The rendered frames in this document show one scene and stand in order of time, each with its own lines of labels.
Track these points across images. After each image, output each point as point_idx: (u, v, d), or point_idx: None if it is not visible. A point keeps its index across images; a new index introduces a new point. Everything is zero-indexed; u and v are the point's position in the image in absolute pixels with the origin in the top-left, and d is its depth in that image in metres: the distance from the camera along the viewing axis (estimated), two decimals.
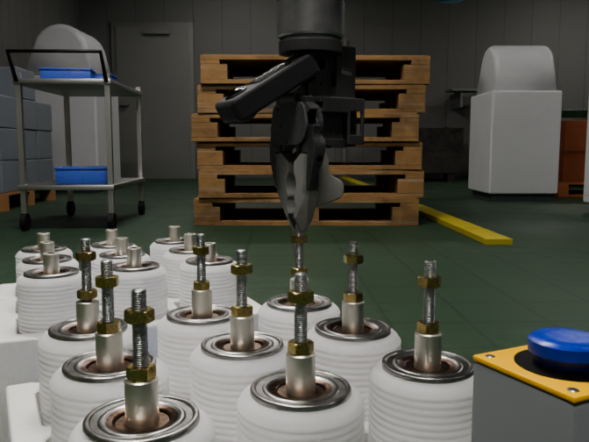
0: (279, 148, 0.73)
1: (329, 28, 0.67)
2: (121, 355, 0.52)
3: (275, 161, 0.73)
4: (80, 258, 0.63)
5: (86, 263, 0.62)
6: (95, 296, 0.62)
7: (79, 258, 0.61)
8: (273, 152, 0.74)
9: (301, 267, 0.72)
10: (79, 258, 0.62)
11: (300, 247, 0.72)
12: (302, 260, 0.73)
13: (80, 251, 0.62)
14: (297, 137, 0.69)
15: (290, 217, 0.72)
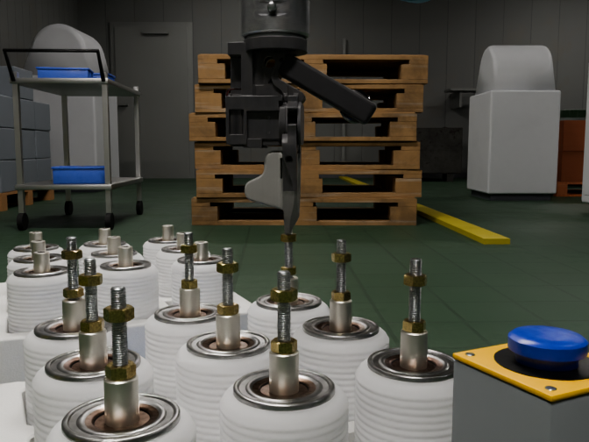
0: (297, 148, 0.68)
1: None
2: (104, 353, 0.52)
3: (296, 162, 0.68)
4: (66, 257, 0.62)
5: (72, 261, 0.61)
6: (81, 295, 0.62)
7: (65, 257, 0.61)
8: (296, 152, 0.67)
9: (285, 266, 0.72)
10: (66, 256, 0.62)
11: (285, 245, 0.72)
12: (290, 260, 0.72)
13: (66, 249, 0.62)
14: (303, 138, 0.73)
15: (296, 218, 0.71)
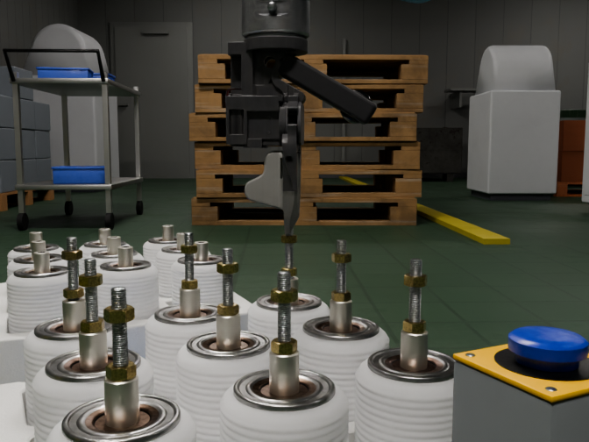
0: (297, 148, 0.68)
1: None
2: (104, 354, 0.52)
3: (296, 162, 0.68)
4: (67, 257, 0.62)
5: (73, 262, 0.61)
6: (81, 295, 0.62)
7: (65, 257, 0.61)
8: (296, 153, 0.67)
9: (292, 267, 0.72)
10: (66, 256, 0.62)
11: (290, 247, 0.72)
12: (291, 260, 0.73)
13: (66, 249, 0.62)
14: (303, 138, 0.73)
15: (296, 218, 0.71)
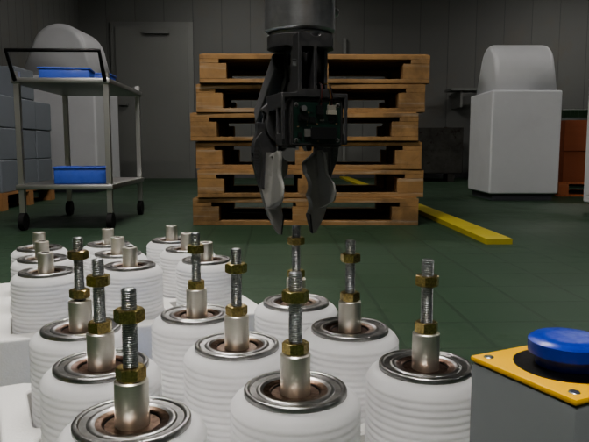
0: (315, 147, 0.72)
1: (266, 26, 0.66)
2: (112, 355, 0.51)
3: None
4: (72, 257, 0.62)
5: (79, 262, 0.61)
6: (88, 296, 0.61)
7: (71, 257, 0.60)
8: (328, 149, 0.73)
9: (292, 268, 0.72)
10: (72, 256, 0.61)
11: (292, 248, 0.72)
12: (296, 264, 0.71)
13: (72, 249, 0.61)
14: None
15: (307, 217, 0.72)
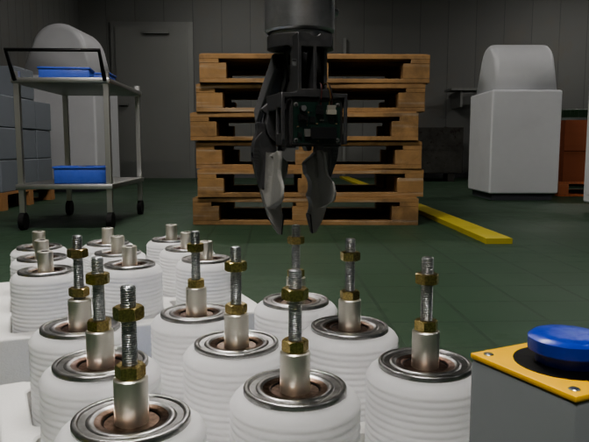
0: (315, 147, 0.72)
1: (266, 26, 0.66)
2: (111, 353, 0.51)
3: None
4: (72, 255, 0.61)
5: (78, 260, 0.61)
6: (88, 295, 0.61)
7: (70, 255, 0.60)
8: (327, 149, 0.73)
9: (298, 268, 0.71)
10: (71, 254, 0.61)
11: (295, 248, 0.71)
12: (299, 262, 0.72)
13: (72, 247, 0.61)
14: None
15: (307, 217, 0.72)
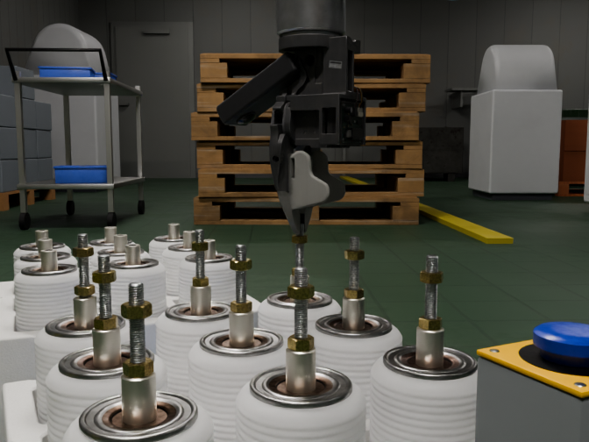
0: (301, 148, 0.73)
1: (294, 24, 0.65)
2: (118, 351, 0.51)
3: None
4: (77, 254, 0.62)
5: (83, 259, 0.61)
6: (93, 293, 0.62)
7: (76, 254, 0.60)
8: (306, 152, 0.74)
9: None
10: (76, 253, 0.62)
11: (297, 247, 0.71)
12: (303, 261, 0.72)
13: (77, 246, 0.61)
14: None
15: None
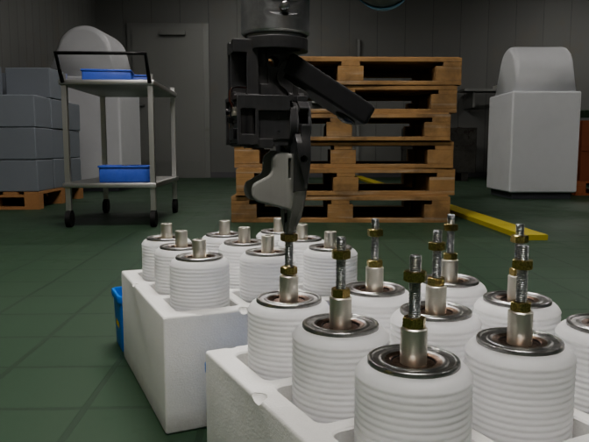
0: None
1: None
2: (351, 316, 0.62)
3: (307, 162, 0.68)
4: (287, 241, 0.71)
5: (291, 243, 0.72)
6: (287, 271, 0.73)
7: (297, 238, 0.72)
8: (308, 152, 0.67)
9: (450, 252, 0.82)
10: (287, 240, 0.71)
11: (449, 234, 0.82)
12: (454, 246, 0.83)
13: (288, 234, 0.71)
14: None
15: (297, 218, 0.71)
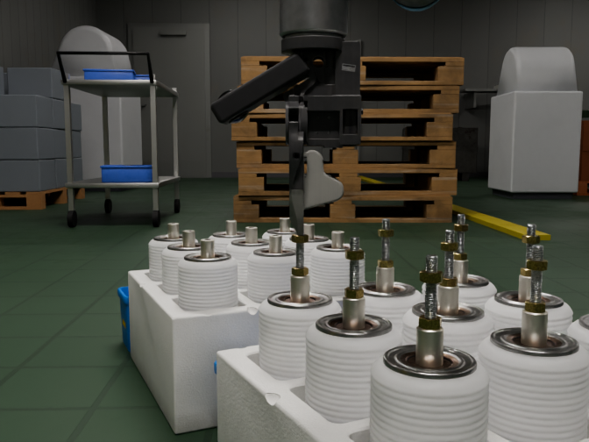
0: None
1: (313, 24, 0.66)
2: (365, 317, 0.62)
3: None
4: (308, 241, 0.72)
5: (296, 244, 0.72)
6: (294, 274, 0.72)
7: (296, 238, 0.73)
8: None
9: (460, 252, 0.82)
10: (307, 240, 0.72)
11: (459, 235, 0.82)
12: (464, 247, 0.83)
13: (305, 234, 0.72)
14: (286, 137, 0.69)
15: None
